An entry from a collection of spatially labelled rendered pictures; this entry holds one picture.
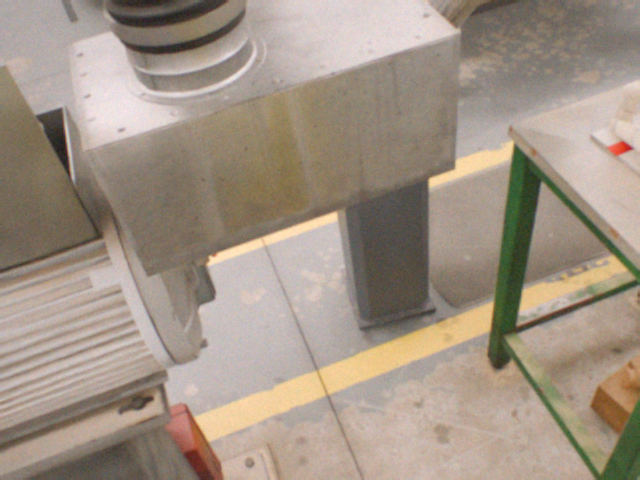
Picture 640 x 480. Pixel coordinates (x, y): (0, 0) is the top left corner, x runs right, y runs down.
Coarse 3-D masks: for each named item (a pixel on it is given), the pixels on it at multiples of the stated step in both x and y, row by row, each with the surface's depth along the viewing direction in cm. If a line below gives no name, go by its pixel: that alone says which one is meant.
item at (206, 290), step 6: (204, 264) 107; (198, 270) 106; (204, 270) 107; (198, 276) 107; (204, 276) 108; (210, 276) 111; (204, 282) 108; (210, 282) 111; (198, 288) 109; (204, 288) 109; (210, 288) 110; (198, 294) 110; (204, 294) 110; (210, 294) 111; (204, 300) 112; (210, 300) 112
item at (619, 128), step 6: (612, 120) 124; (612, 126) 124; (618, 126) 123; (624, 126) 122; (630, 126) 121; (618, 132) 123; (624, 132) 122; (630, 132) 121; (636, 132) 120; (624, 138) 122; (630, 138) 120; (636, 138) 119; (630, 144) 121; (636, 144) 119; (636, 150) 120
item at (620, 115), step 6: (624, 96) 119; (630, 96) 118; (636, 96) 118; (624, 102) 120; (630, 102) 119; (636, 102) 119; (618, 108) 122; (624, 108) 121; (630, 108) 120; (618, 114) 123; (624, 114) 121; (630, 114) 121; (618, 120) 123; (624, 120) 122; (630, 120) 122; (612, 132) 126
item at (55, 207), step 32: (0, 64) 47; (0, 96) 48; (0, 128) 50; (32, 128) 51; (64, 128) 68; (0, 160) 52; (32, 160) 53; (64, 160) 69; (0, 192) 54; (32, 192) 55; (64, 192) 56; (0, 224) 56; (32, 224) 57; (64, 224) 58; (96, 224) 60; (0, 256) 58; (32, 256) 60
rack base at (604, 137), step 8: (608, 128) 127; (592, 136) 127; (600, 136) 126; (608, 136) 126; (616, 136) 125; (600, 144) 125; (608, 144) 124; (608, 152) 124; (632, 152) 122; (624, 160) 121; (632, 160) 120; (632, 168) 119
